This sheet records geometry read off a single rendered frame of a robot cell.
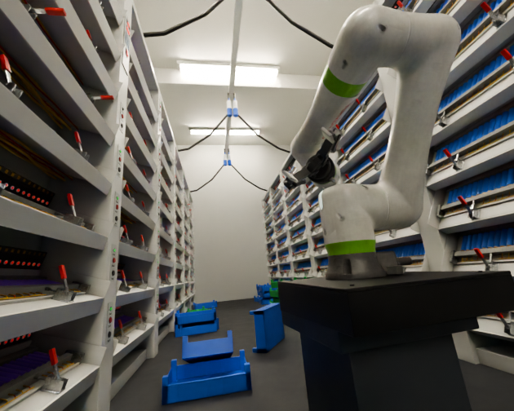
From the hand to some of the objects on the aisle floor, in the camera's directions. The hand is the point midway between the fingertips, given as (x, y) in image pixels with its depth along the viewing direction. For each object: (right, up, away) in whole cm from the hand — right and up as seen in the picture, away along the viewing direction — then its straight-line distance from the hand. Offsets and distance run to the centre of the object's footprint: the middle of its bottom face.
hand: (307, 154), depth 62 cm
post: (-68, -78, +11) cm, 104 cm away
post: (-79, -97, +77) cm, 146 cm away
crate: (-30, -80, +33) cm, 92 cm away
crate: (-5, -91, +80) cm, 121 cm away
